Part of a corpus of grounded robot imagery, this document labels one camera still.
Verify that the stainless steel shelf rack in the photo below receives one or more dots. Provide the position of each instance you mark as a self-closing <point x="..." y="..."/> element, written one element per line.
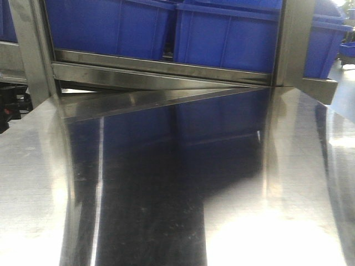
<point x="43" y="68"/>

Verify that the black equipment with red button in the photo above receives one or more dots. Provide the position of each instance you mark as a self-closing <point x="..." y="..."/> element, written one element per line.
<point x="15" y="101"/>

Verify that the blue bin far left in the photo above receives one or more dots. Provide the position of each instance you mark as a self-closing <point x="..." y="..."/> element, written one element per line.
<point x="8" y="33"/>

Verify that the blue plastic bin middle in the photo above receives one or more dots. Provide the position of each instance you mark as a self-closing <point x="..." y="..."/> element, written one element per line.
<point x="238" y="35"/>

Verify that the blue plastic bin right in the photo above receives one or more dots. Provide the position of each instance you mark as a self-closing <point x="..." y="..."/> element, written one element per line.
<point x="326" y="35"/>

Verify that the blue plastic bin left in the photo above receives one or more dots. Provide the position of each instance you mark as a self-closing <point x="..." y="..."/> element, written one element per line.
<point x="135" y="29"/>

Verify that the blue plastic bin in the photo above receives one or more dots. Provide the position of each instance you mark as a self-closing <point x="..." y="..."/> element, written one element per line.
<point x="238" y="35"/>
<point x="135" y="29"/>
<point x="326" y="35"/>

